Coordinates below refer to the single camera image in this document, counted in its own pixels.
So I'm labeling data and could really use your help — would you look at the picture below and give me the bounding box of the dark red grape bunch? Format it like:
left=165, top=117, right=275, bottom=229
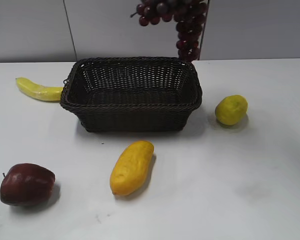
left=130, top=0, right=210, bottom=62

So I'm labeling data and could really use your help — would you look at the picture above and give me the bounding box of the black wicker basket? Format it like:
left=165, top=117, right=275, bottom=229
left=60, top=57, right=203, bottom=133

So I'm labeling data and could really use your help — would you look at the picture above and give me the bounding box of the long yellow mango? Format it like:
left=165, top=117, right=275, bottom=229
left=109, top=140, right=154, bottom=196

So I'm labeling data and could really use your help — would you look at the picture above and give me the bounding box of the yellow lemon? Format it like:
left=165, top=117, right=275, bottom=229
left=214, top=95, right=248, bottom=126

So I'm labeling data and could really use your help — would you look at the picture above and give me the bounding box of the yellow banana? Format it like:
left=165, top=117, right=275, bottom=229
left=16, top=77, right=63, bottom=102

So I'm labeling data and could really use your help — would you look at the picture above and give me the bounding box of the red apple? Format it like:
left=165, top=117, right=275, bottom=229
left=0, top=163, right=56, bottom=207

